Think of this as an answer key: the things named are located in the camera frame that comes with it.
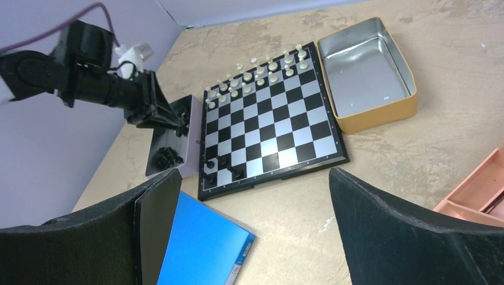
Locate black chess piece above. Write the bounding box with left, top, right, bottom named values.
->
left=227, top=166, right=244, bottom=181

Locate white chess piece row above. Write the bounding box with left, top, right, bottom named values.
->
left=204, top=42, right=318, bottom=112

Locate orange plastic tiered organizer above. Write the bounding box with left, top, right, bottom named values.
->
left=434, top=145, right=503, bottom=227

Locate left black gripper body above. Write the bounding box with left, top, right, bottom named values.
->
left=73, top=71, right=158, bottom=126

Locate blue folder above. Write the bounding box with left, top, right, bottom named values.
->
left=157, top=192, right=256, bottom=284

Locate pile of black chess pieces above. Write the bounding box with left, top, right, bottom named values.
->
left=153, top=147, right=184, bottom=170

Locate black chess rook corner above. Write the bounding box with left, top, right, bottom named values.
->
left=202, top=172, right=217, bottom=186

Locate black and silver chessboard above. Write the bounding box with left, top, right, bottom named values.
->
left=197, top=44, right=349, bottom=201

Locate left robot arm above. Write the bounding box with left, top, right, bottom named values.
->
left=1, top=20, right=189, bottom=135

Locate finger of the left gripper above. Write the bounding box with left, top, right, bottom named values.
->
left=149, top=71, right=183, bottom=129

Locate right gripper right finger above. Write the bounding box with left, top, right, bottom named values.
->
left=329, top=167, right=503, bottom=284

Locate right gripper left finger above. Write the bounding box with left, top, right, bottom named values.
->
left=1, top=169, right=182, bottom=284

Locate gold rectangular metal tin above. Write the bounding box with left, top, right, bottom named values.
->
left=317, top=17, right=418, bottom=134

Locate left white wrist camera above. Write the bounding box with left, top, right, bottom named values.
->
left=114, top=43, right=154, bottom=79

